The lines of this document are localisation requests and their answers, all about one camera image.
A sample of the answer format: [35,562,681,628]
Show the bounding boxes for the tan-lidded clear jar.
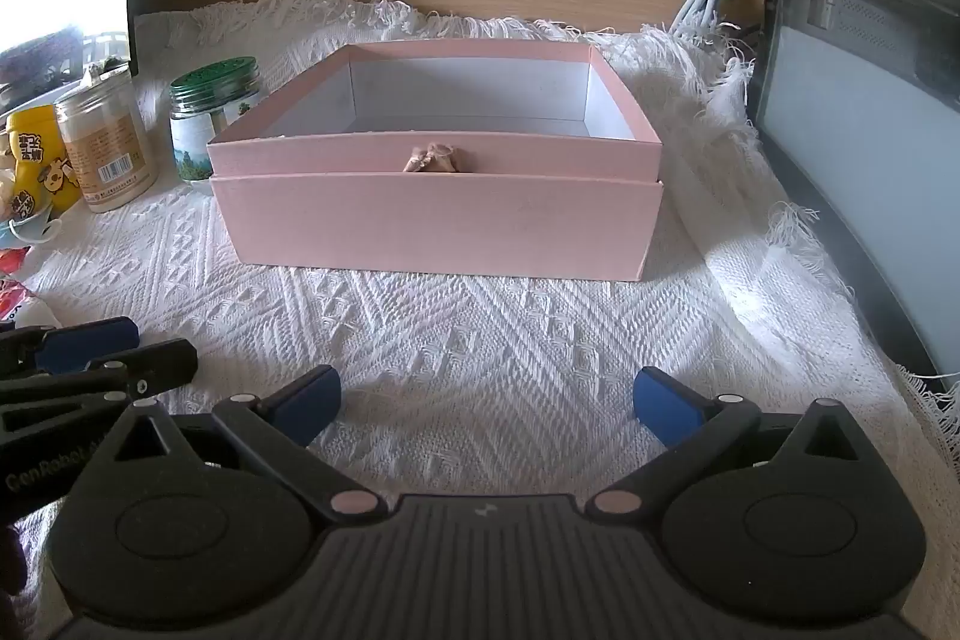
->
[54,62,160,214]

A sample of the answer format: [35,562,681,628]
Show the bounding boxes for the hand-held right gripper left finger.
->
[112,364,387,528]

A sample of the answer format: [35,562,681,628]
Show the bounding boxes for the pink gift box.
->
[206,38,665,285]

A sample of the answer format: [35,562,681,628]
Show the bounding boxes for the pink printed packet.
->
[0,278,52,330]

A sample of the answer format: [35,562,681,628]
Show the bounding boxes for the glass-sided computer case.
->
[750,0,960,378]

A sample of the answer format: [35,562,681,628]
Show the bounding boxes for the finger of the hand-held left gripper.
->
[0,340,200,442]
[0,317,141,375]

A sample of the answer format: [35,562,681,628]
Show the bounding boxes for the white knitted cloth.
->
[0,0,960,640]

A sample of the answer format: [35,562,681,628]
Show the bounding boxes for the pink ribbon bow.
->
[401,141,458,176]

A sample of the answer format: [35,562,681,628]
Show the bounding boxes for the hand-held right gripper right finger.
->
[585,366,863,528]

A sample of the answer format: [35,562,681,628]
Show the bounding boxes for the light blue face mask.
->
[0,211,62,245]

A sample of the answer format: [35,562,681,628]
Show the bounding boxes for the green-lidded glass jar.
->
[169,56,265,187]

